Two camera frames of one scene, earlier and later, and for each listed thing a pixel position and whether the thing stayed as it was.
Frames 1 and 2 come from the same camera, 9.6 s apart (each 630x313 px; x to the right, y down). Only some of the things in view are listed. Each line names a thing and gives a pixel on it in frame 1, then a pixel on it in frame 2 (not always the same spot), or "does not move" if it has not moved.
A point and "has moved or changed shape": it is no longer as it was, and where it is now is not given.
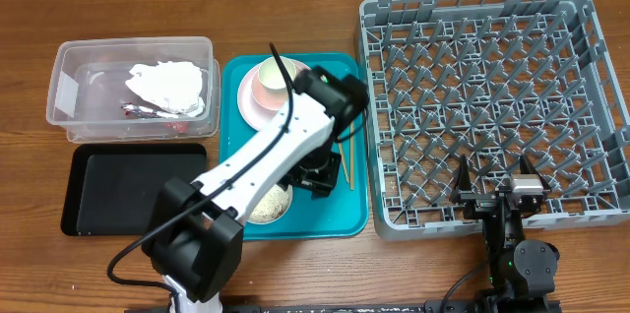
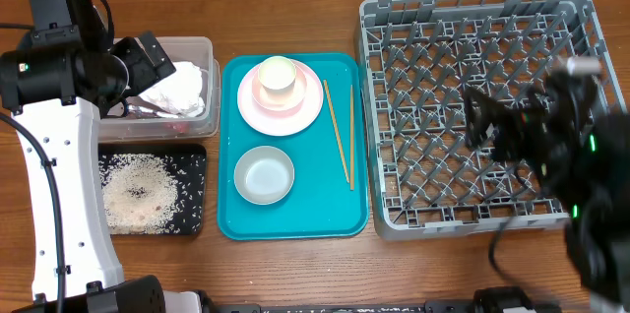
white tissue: [172, 88] does not move
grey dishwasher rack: [494, 75] does not move
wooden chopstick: [352, 155] does not move
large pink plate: [259, 115] does not move
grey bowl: [279, 217] has moved or changed shape
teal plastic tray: [343, 214] does not move
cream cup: [271, 75] does not move
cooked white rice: [272, 206] to [140, 194]
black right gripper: [479, 201] to [508, 120]
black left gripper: [323, 183] to [147, 73]
